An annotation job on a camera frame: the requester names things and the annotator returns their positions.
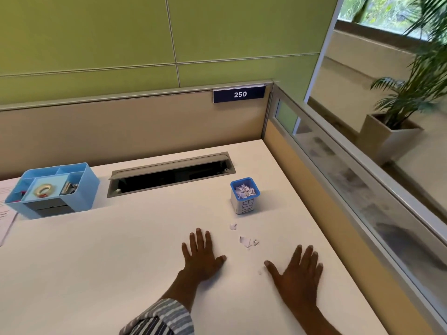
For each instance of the striped shirt sleeve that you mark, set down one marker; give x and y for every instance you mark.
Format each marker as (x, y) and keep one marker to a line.
(159, 319)

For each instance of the white printed paper sheet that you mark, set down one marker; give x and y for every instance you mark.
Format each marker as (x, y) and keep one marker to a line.
(5, 212)

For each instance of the person's right forearm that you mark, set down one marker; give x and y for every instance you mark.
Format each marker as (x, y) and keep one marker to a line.
(314, 320)

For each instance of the blue-rimmed white pen cup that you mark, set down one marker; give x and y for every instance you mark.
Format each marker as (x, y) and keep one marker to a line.
(244, 200)

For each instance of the large torn paper scrap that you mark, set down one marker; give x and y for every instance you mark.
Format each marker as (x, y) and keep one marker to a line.
(245, 240)

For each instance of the person's left little finger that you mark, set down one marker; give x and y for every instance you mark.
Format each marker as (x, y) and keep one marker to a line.
(185, 251)

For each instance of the person's left middle finger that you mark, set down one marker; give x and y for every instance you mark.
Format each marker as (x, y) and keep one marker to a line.
(200, 240)

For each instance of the person's right middle finger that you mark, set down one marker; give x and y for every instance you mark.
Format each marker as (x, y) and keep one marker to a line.
(308, 257)

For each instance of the tape roll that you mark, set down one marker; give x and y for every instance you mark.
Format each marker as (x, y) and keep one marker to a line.
(44, 190)

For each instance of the beige cubicle partition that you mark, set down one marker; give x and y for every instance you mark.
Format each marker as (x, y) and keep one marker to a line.
(132, 125)

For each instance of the glass-topped side partition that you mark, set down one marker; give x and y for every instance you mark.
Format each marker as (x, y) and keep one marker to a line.
(349, 191)

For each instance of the pile of torn paper scraps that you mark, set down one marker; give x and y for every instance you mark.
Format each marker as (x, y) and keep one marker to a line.
(244, 191)

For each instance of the blue desk organizer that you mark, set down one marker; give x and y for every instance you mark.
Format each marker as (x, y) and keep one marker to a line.
(52, 191)

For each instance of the dark blue desk sign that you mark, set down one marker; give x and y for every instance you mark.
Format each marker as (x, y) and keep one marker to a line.
(240, 93)

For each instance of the person's left thumb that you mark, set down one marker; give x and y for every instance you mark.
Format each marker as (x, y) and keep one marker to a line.
(220, 261)

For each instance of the person's left forearm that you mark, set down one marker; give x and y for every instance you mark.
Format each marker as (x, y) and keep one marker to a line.
(181, 291)

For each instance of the metal binder clips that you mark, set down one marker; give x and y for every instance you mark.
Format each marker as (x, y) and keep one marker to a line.
(68, 187)

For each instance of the person's right hand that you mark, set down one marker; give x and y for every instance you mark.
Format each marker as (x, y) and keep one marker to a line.
(297, 284)

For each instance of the beige square planter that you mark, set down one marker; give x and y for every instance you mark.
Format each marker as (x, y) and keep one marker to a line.
(387, 137)

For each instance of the window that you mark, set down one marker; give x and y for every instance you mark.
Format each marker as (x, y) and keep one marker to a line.
(382, 12)

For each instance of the green palm plant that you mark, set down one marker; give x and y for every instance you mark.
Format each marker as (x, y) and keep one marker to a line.
(415, 62)

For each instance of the person's left hand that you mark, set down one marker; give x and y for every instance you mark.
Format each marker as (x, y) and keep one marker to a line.
(199, 258)

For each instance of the person's right little finger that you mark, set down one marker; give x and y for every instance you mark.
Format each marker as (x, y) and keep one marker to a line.
(320, 272)

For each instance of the person's right thumb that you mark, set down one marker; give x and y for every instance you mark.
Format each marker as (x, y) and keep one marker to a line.
(272, 269)

